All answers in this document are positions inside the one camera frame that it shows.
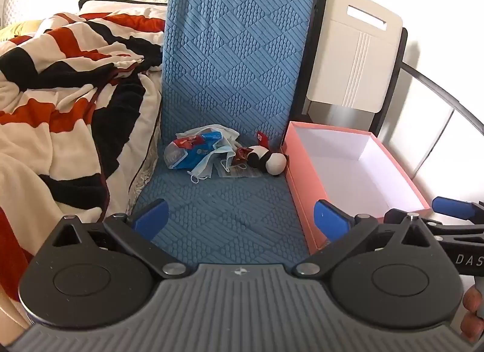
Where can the blue textured mat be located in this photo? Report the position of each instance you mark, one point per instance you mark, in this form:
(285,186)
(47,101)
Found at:
(234,53)

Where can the red black white striped blanket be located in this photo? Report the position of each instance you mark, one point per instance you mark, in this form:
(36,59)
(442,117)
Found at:
(56,110)

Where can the blue and red snack packet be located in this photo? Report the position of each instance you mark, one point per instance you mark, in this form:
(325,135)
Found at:
(189,147)

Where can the curved black metal tube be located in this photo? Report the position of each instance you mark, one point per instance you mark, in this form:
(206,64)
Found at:
(446,89)

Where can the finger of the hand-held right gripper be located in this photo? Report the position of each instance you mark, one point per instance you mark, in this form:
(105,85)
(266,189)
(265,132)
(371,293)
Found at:
(453,206)
(446,225)

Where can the clear plastic packet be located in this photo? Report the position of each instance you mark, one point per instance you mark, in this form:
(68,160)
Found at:
(236,172)

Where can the panda plush toy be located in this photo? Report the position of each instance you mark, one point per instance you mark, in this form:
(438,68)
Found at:
(270,161)

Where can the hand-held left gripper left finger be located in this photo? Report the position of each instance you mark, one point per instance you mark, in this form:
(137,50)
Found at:
(153,217)

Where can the person's right hand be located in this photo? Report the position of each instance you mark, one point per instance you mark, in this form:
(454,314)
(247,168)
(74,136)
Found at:
(472,310)

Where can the red candy wrapper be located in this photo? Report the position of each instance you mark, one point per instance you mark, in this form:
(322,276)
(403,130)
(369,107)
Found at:
(241,156)

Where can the pink cardboard box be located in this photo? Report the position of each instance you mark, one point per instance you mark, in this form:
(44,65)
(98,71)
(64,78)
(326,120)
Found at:
(298,185)

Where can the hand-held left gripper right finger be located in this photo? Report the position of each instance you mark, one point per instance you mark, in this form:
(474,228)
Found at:
(332,219)

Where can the white pillow with black edge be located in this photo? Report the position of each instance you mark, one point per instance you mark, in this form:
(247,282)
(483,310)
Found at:
(124,9)

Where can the small red packet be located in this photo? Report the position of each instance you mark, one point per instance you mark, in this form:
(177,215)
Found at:
(262,139)

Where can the blue face mask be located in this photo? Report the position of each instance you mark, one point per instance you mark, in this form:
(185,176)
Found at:
(206,166)

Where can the yellow pillow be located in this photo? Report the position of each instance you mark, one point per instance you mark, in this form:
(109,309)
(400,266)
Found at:
(19,30)

